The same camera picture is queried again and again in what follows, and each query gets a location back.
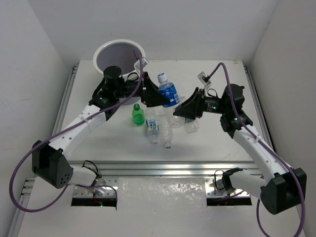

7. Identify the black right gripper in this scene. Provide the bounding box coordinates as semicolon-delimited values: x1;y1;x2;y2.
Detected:
174;87;229;119

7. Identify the clear bottle dark blue label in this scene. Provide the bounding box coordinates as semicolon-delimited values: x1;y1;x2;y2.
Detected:
157;73;180;108

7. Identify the clear bottle dark green label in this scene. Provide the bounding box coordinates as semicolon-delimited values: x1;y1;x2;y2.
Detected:
170;95;200;134

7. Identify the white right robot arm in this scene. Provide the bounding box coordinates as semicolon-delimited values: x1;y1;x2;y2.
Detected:
173;84;307;215

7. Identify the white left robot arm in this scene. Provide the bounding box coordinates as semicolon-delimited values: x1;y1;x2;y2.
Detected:
32;66;169;189

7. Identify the grey bin with white rim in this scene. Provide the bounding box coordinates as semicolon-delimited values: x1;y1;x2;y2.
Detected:
88;39;145;110

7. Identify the clear unlabelled bottle blue cap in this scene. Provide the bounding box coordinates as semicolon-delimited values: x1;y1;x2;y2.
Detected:
158;110;173;149

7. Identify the green plastic bottle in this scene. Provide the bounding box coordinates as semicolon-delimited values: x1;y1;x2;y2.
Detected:
132;104;145;126

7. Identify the clear bottle green white label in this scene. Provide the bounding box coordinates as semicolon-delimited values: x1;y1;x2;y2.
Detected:
144;108;159;144

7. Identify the white front cover panel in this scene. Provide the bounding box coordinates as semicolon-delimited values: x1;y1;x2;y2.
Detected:
117;177;206;210

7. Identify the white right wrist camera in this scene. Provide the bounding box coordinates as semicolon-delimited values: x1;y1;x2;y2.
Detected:
197;72;211;90

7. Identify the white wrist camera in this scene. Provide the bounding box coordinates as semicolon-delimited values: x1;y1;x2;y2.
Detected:
134;57;149;74
197;72;211;90

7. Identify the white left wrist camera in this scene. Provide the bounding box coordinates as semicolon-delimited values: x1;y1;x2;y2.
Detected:
134;57;149;74

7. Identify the aluminium front rail frame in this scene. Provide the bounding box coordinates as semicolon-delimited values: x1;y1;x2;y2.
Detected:
19;160;294;205

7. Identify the aluminium left side rail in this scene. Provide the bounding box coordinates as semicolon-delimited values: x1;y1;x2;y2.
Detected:
51;64;79;135

